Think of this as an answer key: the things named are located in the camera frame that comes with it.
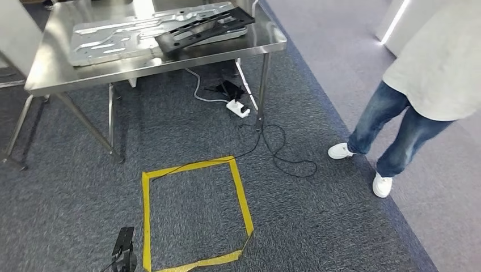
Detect black adapter bundle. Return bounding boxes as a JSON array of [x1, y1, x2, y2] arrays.
[[204, 79, 247, 102]]

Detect stamped aluminium plate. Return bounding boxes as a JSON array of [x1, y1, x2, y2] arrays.
[[69, 1, 249, 67]]

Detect black bracket with cable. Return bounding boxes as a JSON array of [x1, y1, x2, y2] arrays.
[[99, 226, 138, 272]]

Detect yellow floor tape square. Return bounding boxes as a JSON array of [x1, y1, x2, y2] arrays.
[[141, 155, 255, 272]]

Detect stainless steel workbench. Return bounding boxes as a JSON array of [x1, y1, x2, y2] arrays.
[[0, 0, 288, 172]]

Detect white power cord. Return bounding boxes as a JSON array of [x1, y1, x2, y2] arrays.
[[184, 67, 231, 104]]

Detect black plastic frame part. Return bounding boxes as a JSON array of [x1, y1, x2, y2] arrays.
[[154, 6, 256, 54]]

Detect black floor cable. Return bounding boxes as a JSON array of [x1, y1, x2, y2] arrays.
[[150, 122, 318, 181]]

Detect white panel board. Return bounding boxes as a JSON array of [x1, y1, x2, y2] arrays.
[[0, 0, 43, 78]]

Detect white power strip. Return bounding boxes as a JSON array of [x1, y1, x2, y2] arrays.
[[226, 99, 251, 119]]

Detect person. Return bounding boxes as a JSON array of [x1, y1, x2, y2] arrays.
[[327, 0, 481, 199]]

